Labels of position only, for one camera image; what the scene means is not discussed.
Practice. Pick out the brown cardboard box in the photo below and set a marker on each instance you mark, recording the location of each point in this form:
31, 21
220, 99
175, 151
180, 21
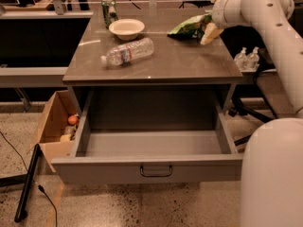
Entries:
51, 127

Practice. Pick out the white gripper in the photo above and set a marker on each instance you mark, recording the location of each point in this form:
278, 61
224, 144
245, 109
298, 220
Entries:
220, 14

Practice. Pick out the clear plastic water bottle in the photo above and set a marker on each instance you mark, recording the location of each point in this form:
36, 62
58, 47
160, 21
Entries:
125, 53

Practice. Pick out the orange fruit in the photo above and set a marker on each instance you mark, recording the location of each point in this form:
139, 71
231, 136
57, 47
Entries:
72, 120

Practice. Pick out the white paper bowl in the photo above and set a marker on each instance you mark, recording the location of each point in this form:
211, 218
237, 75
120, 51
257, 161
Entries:
126, 29

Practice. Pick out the grey cabinet with top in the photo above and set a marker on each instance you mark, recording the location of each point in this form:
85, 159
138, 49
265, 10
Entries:
172, 62

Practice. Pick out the black floor stand leg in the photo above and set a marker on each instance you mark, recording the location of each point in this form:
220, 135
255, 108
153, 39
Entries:
29, 178

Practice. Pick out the green soda can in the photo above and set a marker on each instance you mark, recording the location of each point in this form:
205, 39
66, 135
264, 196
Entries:
109, 11

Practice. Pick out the right clear pump bottle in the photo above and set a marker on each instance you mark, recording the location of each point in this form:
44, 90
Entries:
252, 59

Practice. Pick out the left clear pump bottle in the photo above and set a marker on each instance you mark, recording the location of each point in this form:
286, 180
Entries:
240, 59

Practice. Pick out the black drawer handle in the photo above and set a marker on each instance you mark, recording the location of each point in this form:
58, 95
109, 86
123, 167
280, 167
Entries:
156, 171

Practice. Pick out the green rice chip bag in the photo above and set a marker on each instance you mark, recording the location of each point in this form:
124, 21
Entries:
193, 28

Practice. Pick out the black office chair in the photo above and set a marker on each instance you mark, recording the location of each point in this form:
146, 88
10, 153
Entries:
241, 109

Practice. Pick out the open grey top drawer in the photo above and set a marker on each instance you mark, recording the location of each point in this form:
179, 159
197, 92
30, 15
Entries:
122, 130

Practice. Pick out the clear pump bottle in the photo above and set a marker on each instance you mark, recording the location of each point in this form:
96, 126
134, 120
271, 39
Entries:
252, 59
240, 59

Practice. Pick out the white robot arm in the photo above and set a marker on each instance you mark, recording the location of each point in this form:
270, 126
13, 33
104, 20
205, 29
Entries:
272, 165

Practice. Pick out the yellow item in box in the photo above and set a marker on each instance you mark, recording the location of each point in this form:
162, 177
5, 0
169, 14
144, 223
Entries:
66, 138

